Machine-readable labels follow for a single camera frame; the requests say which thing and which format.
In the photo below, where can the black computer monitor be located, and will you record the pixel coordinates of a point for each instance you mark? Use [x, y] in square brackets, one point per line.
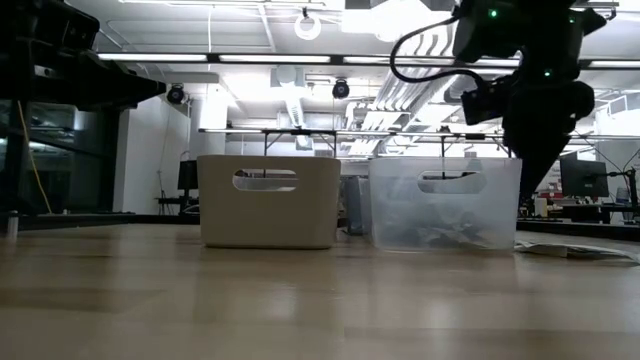
[188, 175]
[582, 177]

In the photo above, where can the black hanging camera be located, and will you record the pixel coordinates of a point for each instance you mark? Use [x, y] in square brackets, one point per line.
[341, 90]
[175, 95]

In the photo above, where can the black framed table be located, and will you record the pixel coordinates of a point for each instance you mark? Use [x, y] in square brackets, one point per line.
[475, 136]
[300, 132]

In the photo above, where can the black printed white packet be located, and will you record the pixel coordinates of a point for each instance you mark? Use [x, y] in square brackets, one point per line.
[610, 253]
[440, 235]

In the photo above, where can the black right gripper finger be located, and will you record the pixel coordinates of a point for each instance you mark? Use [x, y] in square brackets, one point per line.
[546, 162]
[527, 175]

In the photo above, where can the grey plastic bin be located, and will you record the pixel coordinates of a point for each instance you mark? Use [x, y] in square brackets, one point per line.
[270, 215]

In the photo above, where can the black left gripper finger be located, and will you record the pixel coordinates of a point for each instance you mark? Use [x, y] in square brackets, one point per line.
[125, 87]

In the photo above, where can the white cup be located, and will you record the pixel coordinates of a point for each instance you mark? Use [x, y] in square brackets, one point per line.
[541, 206]

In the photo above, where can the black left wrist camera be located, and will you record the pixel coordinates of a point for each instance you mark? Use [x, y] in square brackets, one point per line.
[75, 27]

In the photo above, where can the silver ventilation duct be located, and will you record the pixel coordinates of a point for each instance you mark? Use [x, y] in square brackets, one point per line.
[452, 95]

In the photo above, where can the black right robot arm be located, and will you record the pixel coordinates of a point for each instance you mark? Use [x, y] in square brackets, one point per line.
[530, 25]

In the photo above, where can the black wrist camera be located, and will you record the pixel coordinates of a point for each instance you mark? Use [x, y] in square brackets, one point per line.
[482, 105]
[75, 27]

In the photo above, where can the clear plastic bin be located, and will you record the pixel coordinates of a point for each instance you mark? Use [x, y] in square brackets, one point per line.
[450, 200]

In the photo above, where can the black overhead frame bar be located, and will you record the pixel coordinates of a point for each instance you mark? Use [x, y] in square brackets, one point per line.
[212, 58]

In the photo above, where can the dark brown plastic bin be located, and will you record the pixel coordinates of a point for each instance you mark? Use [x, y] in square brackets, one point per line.
[357, 205]

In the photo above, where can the small white post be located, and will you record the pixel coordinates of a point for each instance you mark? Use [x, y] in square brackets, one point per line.
[12, 225]

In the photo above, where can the white paper packet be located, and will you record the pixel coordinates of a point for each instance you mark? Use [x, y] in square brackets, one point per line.
[545, 249]

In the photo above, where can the dark office desk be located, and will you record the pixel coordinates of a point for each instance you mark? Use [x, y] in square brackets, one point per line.
[175, 200]

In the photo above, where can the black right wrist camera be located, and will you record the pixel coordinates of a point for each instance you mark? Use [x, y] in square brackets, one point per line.
[482, 105]

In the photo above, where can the pale blue container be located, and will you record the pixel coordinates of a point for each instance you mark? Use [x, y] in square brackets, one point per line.
[621, 196]

